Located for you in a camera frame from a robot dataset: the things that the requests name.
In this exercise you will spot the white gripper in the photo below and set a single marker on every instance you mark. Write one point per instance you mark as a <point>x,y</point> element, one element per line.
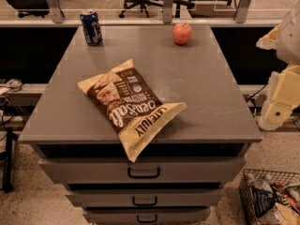
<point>290,38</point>

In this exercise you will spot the blue pepsi can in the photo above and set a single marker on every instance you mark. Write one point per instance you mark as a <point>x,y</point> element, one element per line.
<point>91,27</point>

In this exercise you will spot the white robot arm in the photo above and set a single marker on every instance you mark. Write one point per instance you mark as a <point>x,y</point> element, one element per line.
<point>288,41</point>

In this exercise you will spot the red apple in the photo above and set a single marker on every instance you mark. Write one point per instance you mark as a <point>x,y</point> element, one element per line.
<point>181,33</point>

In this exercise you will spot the grey drawer cabinet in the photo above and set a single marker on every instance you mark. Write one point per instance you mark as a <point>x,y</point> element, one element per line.
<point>198,152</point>

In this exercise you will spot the brown yellow chip bag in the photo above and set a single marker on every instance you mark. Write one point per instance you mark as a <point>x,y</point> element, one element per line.
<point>136,113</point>

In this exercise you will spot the snack bags in basket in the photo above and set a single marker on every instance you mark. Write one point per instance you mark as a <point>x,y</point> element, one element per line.
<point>274,204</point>

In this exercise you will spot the wire basket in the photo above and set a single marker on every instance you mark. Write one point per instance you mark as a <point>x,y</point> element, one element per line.
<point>284,178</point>

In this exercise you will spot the black top drawer handle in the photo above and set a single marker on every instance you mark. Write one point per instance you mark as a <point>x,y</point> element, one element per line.
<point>135,174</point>

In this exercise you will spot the black drawer handle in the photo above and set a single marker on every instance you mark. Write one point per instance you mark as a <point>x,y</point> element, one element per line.
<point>146,219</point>
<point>144,201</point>
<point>135,174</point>

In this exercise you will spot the black middle drawer handle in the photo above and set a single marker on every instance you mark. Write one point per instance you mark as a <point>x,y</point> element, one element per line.
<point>144,201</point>

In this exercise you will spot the black bottom drawer handle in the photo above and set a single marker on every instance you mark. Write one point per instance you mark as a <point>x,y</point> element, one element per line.
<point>146,219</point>

